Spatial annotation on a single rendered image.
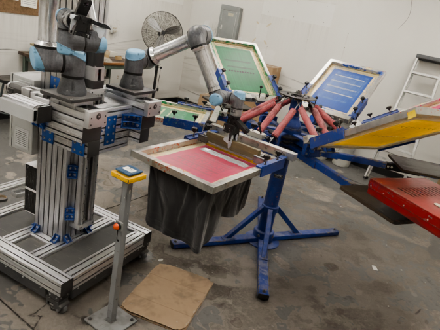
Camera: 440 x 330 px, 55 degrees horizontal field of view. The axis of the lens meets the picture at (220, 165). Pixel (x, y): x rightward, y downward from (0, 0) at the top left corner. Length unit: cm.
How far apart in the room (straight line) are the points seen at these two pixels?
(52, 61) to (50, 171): 82
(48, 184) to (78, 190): 21
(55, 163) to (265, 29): 514
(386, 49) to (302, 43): 128
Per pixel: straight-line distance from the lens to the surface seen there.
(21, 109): 241
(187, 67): 816
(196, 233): 238
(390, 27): 658
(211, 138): 278
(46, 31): 227
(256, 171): 246
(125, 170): 219
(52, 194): 289
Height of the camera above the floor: 181
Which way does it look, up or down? 20 degrees down
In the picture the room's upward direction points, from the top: 11 degrees clockwise
